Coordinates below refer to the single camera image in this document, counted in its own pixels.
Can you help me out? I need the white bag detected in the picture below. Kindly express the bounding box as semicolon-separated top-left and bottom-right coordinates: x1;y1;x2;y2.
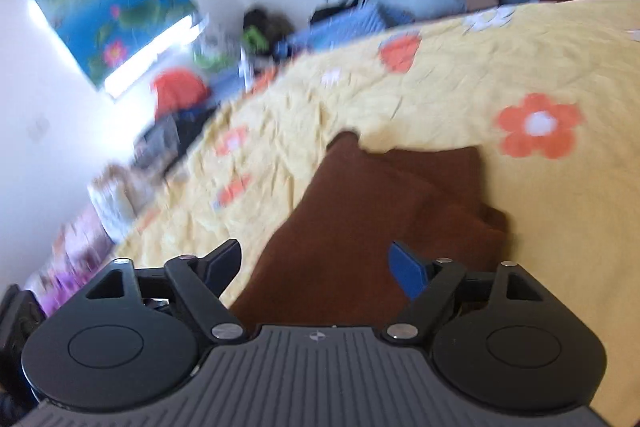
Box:
87;163;152;244

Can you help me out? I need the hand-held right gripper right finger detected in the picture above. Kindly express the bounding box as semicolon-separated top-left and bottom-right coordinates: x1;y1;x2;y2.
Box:
382;241;546;345

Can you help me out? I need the dark backpack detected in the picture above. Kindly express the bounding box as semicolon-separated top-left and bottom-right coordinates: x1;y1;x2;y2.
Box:
243;8;297;54

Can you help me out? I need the green basin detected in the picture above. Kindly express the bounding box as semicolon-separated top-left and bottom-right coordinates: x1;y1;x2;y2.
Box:
196;51;234;71

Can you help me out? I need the orange cloth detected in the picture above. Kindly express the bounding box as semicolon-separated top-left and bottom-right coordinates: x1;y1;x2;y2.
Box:
151;68;211;120

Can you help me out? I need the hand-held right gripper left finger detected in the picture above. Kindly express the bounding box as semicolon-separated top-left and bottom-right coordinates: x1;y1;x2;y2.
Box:
85;238;249;346

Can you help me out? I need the pink purple cloth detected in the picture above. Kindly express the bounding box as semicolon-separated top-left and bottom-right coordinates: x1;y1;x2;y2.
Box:
29;206;114;317

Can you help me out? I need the heap of dark clothes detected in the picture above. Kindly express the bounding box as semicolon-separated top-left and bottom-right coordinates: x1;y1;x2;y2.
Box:
134;107;222;168

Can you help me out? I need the brown sweater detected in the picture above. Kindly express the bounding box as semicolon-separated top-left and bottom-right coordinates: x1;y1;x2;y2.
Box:
230;131;512;329

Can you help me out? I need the yellow flower print bedsheet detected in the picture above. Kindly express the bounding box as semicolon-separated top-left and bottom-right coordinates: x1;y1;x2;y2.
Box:
107;0;640;424

